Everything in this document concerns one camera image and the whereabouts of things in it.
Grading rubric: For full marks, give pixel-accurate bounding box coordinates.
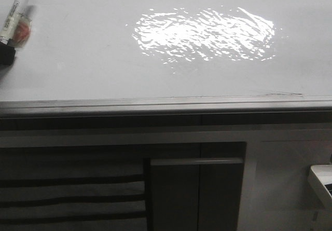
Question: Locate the grey striped slatted panel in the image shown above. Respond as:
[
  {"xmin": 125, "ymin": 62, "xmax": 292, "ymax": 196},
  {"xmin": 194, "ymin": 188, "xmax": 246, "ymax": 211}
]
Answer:
[{"xmin": 1, "ymin": 149, "xmax": 149, "ymax": 230}]

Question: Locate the grey cabinet door panel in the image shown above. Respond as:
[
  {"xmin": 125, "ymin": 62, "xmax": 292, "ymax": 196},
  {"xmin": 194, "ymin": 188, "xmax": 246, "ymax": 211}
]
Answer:
[{"xmin": 150, "ymin": 158, "xmax": 244, "ymax": 230}]

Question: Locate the white whiteboard with metal frame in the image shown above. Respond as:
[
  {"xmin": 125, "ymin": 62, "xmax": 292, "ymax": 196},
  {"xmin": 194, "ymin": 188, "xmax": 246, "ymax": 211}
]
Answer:
[{"xmin": 1, "ymin": 0, "xmax": 331, "ymax": 118}]

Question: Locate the white whiteboard marker pen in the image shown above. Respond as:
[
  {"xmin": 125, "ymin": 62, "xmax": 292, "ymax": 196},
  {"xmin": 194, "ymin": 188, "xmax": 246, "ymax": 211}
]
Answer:
[{"xmin": 1, "ymin": 0, "xmax": 29, "ymax": 45}]

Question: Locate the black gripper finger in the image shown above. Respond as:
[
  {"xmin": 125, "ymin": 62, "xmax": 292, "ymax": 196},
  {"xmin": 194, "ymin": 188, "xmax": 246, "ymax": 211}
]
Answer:
[{"xmin": 0, "ymin": 43, "xmax": 16, "ymax": 65}]

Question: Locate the white box at right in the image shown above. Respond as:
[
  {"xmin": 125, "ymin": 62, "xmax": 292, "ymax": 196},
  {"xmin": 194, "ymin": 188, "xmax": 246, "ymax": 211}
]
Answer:
[{"xmin": 308, "ymin": 165, "xmax": 331, "ymax": 211}]

